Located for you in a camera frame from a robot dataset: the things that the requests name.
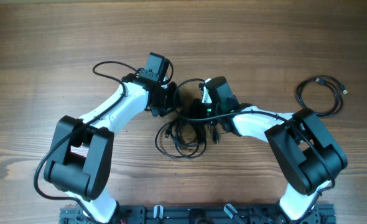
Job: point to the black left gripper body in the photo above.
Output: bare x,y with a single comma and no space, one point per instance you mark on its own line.
165,103

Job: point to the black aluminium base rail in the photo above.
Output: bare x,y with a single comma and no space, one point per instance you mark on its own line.
255,213

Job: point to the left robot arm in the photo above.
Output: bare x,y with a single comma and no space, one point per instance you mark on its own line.
79,160

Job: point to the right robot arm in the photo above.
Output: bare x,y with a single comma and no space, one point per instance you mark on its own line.
307,154

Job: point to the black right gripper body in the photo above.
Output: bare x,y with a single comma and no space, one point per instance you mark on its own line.
198,109

